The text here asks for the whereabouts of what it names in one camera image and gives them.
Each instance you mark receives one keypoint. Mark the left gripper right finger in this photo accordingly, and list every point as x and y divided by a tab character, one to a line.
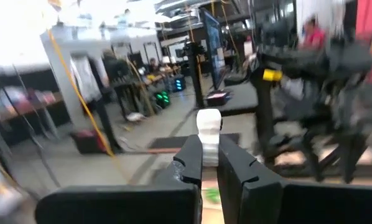
282	205

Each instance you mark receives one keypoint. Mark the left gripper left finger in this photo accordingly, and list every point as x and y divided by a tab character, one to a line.
142	205

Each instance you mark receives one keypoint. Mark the white skeleton toy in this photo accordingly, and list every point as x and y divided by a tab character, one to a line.
208	130

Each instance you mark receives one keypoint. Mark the green skeleton toy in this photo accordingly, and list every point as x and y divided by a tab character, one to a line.
212	195

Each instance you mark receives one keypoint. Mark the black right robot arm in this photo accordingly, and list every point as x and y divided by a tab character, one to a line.
351	62

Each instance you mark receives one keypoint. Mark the grey desk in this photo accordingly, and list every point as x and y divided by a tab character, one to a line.
242	96

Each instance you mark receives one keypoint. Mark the blue-screen monitor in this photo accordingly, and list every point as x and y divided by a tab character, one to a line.
214	46

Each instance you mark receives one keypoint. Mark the black and red case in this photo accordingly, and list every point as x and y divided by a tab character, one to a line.
88	141

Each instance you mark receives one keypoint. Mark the blue-lit computer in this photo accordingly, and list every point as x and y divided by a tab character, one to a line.
178	84

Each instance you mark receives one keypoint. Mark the black computer case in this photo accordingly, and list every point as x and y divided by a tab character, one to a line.
162	99

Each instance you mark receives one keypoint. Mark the wooden-top desk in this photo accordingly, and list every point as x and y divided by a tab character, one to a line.
127	87

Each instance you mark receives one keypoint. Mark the white patterned cloth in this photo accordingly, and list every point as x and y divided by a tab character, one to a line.
86	81

